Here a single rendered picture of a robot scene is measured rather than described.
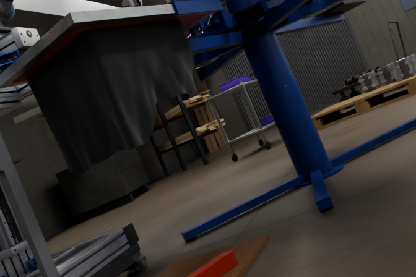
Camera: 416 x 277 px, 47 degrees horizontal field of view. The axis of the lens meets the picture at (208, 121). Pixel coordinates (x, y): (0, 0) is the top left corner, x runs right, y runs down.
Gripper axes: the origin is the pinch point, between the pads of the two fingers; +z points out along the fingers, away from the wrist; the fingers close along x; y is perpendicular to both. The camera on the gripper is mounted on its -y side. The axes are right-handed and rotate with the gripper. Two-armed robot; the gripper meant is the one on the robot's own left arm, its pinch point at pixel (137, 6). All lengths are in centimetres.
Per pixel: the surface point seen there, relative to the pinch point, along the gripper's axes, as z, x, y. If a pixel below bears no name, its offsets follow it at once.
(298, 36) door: -58, -865, 359
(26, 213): 65, 79, 12
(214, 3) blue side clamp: 15.2, -11.6, -30.4
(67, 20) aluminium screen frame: 15, 62, -26
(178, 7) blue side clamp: 15.5, 12.2, -30.1
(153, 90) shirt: 42, 32, -19
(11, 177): 52, 79, 11
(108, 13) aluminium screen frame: 15, 47, -29
